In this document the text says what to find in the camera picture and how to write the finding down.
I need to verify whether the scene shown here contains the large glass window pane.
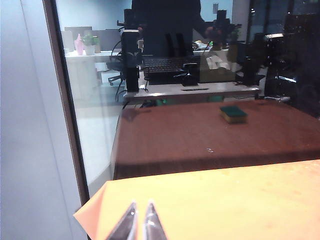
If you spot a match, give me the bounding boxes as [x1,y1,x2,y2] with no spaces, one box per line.
[55,0,320,196]

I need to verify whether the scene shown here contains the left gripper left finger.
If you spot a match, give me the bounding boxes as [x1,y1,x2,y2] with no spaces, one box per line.
[106,200,138,240]

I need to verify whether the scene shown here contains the dark brown window frame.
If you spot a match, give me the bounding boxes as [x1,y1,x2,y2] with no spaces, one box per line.
[41,0,91,205]

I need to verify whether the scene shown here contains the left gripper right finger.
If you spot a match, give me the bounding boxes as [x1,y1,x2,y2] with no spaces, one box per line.
[142,199,169,240]

